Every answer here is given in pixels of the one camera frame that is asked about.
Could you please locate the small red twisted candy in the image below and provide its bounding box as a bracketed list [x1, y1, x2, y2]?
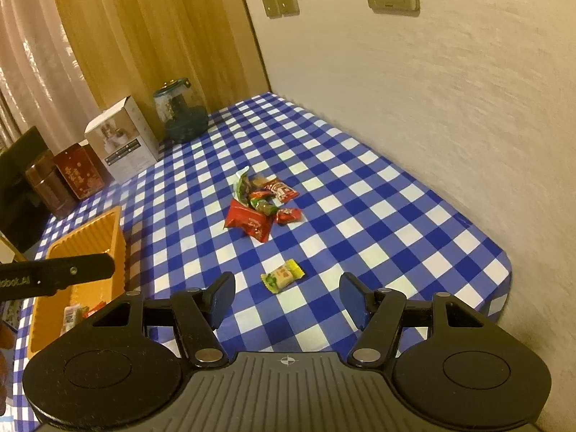
[275, 207, 302, 226]

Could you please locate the black screen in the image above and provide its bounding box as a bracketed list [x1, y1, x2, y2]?
[0, 126, 50, 253]

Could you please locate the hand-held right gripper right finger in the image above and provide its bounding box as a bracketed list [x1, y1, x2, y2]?
[339, 272, 489, 368]

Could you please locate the large red snack packet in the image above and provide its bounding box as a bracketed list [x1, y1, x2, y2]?
[224, 198, 273, 243]

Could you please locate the orange ribbed plastic basket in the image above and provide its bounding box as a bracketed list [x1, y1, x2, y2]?
[27, 206, 127, 359]

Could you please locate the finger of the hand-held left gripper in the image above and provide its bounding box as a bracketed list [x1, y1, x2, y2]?
[40, 254, 116, 291]

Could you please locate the blue white checkered tablecloth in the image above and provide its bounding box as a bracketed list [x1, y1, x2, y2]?
[0, 92, 514, 432]

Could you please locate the dark red printed tin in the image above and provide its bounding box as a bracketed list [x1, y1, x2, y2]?
[54, 142, 105, 201]

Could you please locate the yellow green candy packet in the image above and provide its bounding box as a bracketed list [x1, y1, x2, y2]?
[261, 258, 305, 295]

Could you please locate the white snack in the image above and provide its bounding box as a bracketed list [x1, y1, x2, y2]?
[60, 306, 82, 336]

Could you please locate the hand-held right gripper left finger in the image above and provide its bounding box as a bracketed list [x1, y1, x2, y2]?
[90, 272, 237, 368]

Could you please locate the white product box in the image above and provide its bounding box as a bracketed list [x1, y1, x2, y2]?
[84, 96, 161, 184]

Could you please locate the wooden panel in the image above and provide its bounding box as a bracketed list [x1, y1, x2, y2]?
[47, 0, 271, 140]

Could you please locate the red white snack packet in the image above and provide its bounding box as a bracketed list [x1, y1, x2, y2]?
[265, 179, 300, 203]

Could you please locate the sheer pink curtain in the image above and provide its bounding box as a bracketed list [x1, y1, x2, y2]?
[0, 0, 100, 154]

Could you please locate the glass kettle with teal base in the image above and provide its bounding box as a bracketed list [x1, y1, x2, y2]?
[153, 76, 210, 143]

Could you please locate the brown cylindrical tin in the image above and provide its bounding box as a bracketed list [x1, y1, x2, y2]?
[24, 162, 78, 220]

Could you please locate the green white snack packet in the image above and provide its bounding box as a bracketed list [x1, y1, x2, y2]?
[231, 167, 251, 204]

